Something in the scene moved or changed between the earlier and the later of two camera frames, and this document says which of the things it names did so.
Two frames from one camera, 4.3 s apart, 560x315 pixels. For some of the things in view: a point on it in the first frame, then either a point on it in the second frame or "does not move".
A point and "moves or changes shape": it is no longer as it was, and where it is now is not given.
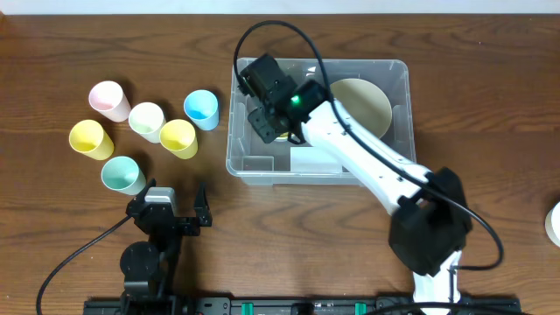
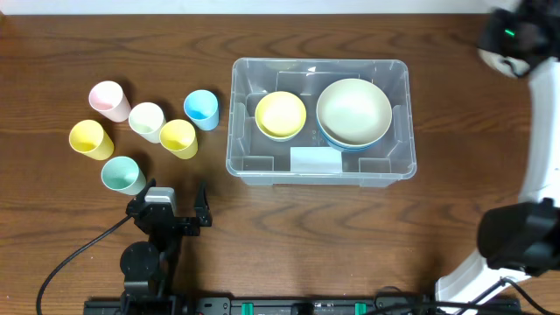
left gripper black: x=202 y=219 does not move
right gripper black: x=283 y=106 → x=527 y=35
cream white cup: x=147 y=119 does not move
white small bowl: x=552 y=224 moves or changes shape
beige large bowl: x=367 y=101 does not move
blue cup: x=201 y=106 does not move
